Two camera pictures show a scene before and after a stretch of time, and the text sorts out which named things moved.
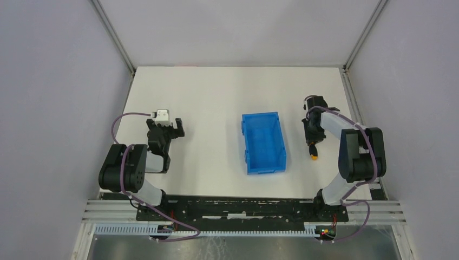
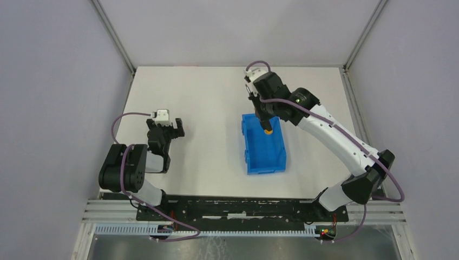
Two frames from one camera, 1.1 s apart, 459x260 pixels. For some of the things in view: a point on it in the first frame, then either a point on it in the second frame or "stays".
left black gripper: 166,130 stays
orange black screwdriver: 313,151 to 267,127
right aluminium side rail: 377,188 stays
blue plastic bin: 263,144 stays
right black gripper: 312,136 to 261,115
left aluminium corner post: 116,38 stays
